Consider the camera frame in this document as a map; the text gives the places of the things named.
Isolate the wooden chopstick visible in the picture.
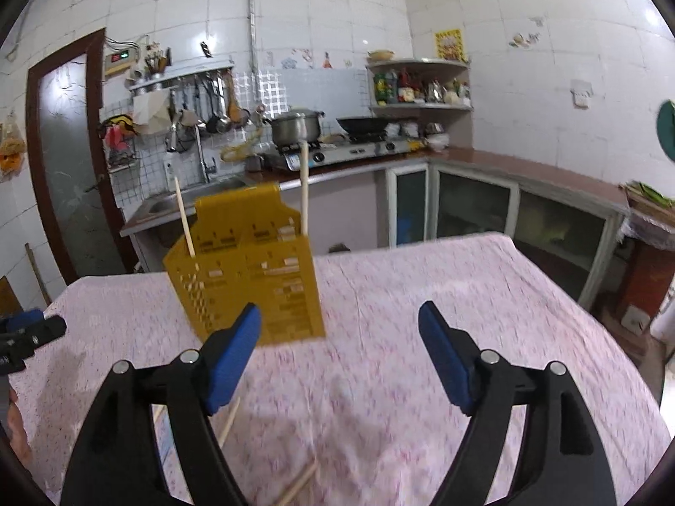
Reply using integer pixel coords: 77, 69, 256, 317
275, 460, 318, 506
217, 398, 241, 449

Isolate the brown door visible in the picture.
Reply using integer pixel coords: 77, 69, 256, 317
25, 30, 137, 285

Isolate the steel cooking pot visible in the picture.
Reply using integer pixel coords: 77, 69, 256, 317
264, 108, 325, 148

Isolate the corner shelf with bottles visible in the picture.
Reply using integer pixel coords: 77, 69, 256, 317
366, 57, 474, 116

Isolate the wall utensil rack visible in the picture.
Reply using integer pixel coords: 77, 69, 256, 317
129, 62, 251, 153

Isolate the steel sink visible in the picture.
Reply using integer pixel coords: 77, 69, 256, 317
120, 176, 254, 238

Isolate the wire basket with items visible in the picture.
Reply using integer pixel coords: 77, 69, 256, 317
97, 113, 138, 170

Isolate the black wok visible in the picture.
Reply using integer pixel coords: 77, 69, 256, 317
337, 116, 388, 136

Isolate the floral pink tablecloth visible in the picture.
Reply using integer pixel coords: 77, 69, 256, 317
11, 234, 670, 505

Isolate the yellow plastic utensil holder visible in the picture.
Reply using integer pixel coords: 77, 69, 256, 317
164, 183, 326, 346

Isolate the kitchen counter cabinet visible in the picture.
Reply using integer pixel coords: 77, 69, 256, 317
309, 148, 628, 308

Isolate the person's left hand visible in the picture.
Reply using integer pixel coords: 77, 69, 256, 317
7, 387, 32, 468

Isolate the gas stove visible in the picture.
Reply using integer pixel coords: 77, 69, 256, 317
264, 137, 423, 172

